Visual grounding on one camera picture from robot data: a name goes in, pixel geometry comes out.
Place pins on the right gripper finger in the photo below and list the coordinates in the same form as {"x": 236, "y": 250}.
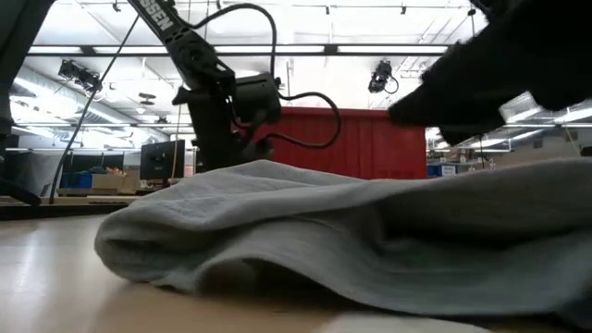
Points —
{"x": 472, "y": 134}
{"x": 444, "y": 102}

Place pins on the grey t-shirt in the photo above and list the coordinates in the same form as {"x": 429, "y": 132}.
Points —
{"x": 324, "y": 240}

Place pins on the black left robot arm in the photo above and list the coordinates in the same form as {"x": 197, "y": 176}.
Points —
{"x": 185, "y": 41}

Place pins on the red plastic laundry bin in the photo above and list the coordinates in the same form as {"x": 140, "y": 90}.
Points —
{"x": 370, "y": 143}

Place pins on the black computer monitor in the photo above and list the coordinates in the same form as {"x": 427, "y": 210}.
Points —
{"x": 162, "y": 159}

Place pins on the brown cardboard box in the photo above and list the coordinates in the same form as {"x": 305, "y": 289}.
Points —
{"x": 113, "y": 181}

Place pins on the tan wooden desk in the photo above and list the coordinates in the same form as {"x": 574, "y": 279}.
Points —
{"x": 69, "y": 200}

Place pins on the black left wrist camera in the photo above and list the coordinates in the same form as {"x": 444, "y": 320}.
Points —
{"x": 256, "y": 97}

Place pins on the black ceiling camera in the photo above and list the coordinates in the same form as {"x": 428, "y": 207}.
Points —
{"x": 78, "y": 74}
{"x": 381, "y": 76}

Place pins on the black ceiling light rail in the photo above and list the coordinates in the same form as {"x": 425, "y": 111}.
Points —
{"x": 115, "y": 54}

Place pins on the black aluminium table frame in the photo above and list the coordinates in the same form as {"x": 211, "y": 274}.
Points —
{"x": 55, "y": 210}

